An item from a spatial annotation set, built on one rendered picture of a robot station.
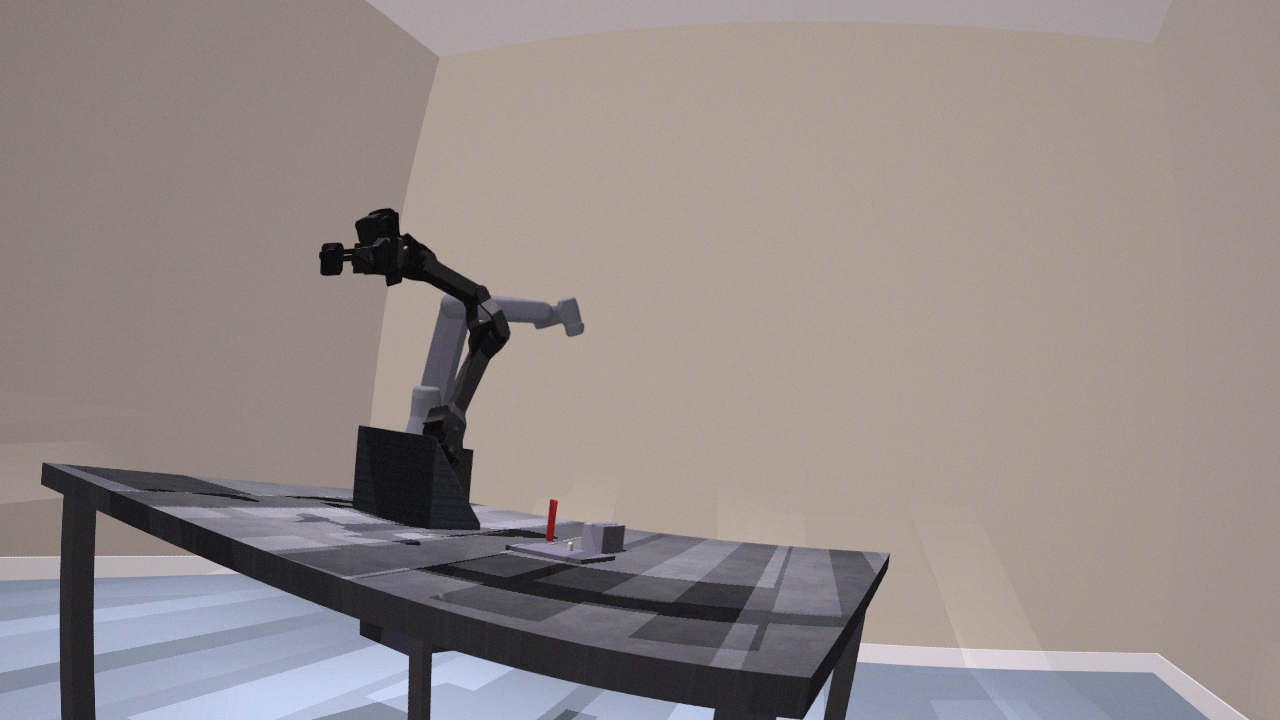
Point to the red peg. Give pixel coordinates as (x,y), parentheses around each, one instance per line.
(551,520)

